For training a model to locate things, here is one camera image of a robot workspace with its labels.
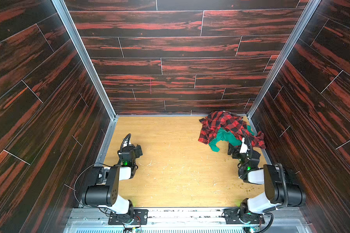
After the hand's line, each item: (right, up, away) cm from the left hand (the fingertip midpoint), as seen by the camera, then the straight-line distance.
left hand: (131, 146), depth 94 cm
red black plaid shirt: (+57, +17, +8) cm, 60 cm away
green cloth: (+66, +6, +4) cm, 66 cm away
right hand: (+71, +2, -3) cm, 71 cm away
